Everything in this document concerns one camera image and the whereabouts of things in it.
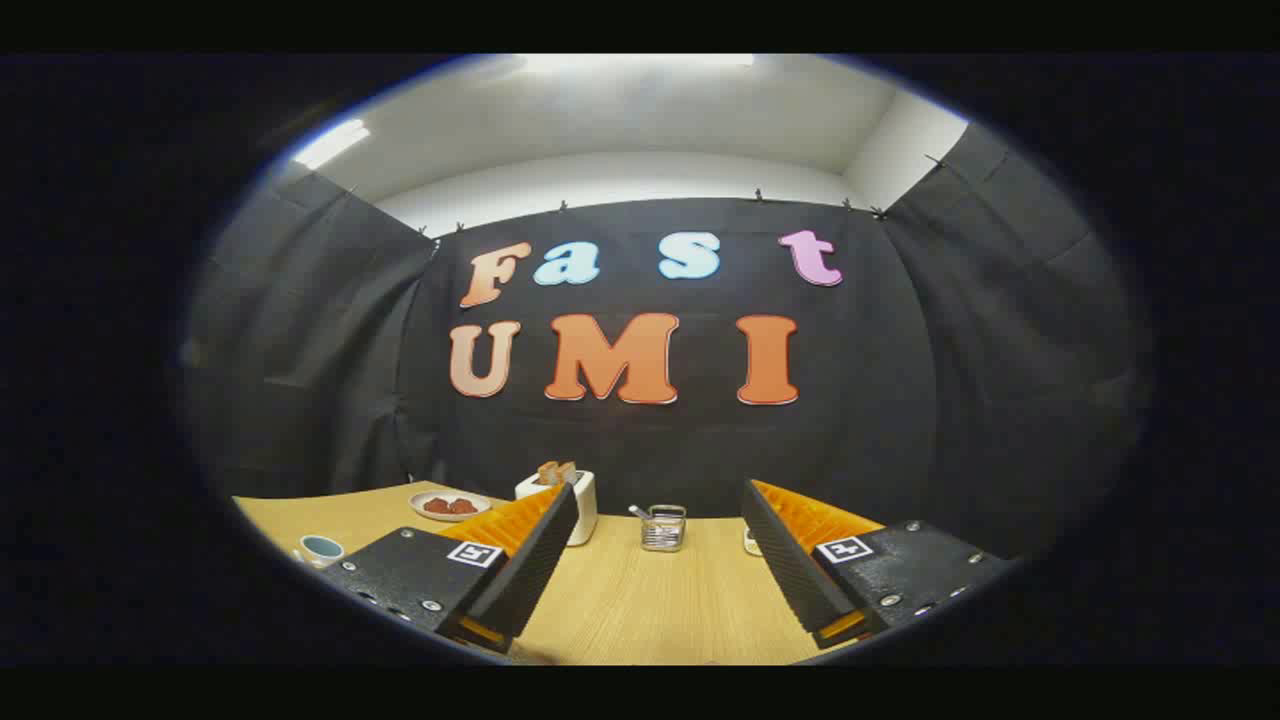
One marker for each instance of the white toaster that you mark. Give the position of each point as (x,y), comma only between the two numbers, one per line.
(583,510)

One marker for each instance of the small ceiling light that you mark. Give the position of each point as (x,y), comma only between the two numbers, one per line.
(330,145)

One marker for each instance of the wooden table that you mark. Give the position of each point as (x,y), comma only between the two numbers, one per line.
(650,600)

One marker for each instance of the white cup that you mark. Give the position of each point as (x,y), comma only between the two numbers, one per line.
(322,550)

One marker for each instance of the white divided dish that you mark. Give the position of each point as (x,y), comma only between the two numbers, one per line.
(750,543)

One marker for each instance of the long ceiling light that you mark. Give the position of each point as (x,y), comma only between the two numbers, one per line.
(640,63)

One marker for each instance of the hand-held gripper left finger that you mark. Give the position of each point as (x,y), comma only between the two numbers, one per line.
(535,560)

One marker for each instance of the black backdrop cloth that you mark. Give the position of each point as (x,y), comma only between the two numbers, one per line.
(880,400)

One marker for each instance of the white plate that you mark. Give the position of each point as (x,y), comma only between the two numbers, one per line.
(425,513)

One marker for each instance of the red food pieces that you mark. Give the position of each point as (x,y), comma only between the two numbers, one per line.
(450,506)

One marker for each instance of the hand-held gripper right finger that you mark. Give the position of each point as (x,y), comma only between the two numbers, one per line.
(790,565)

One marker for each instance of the toast slices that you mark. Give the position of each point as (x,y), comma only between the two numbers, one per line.
(555,471)

